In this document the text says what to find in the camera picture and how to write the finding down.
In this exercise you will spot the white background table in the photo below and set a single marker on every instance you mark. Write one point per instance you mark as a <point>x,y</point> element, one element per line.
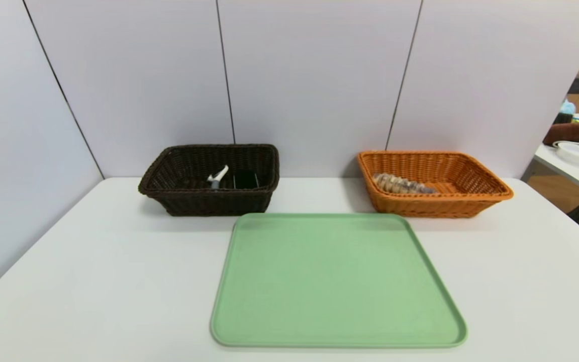
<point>576,173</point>

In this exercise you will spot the dark brown wicker basket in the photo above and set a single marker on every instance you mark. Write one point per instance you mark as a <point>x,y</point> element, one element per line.
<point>194,203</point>

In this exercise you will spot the white plastic bowl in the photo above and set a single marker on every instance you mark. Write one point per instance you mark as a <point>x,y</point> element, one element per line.
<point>576,151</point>

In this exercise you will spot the marbled brown bread loaf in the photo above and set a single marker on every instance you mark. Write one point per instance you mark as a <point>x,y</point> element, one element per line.
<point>400,184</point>

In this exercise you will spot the brown plush object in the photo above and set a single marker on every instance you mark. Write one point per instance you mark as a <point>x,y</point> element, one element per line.
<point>568,133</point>

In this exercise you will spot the orange wicker basket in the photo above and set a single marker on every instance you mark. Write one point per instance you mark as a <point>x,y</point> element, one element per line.
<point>430,206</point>

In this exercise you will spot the light green plastic tray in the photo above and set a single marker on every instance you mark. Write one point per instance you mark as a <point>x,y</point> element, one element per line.
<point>340,291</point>

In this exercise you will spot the light blue small object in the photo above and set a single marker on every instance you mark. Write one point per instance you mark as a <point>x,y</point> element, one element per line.
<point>567,107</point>

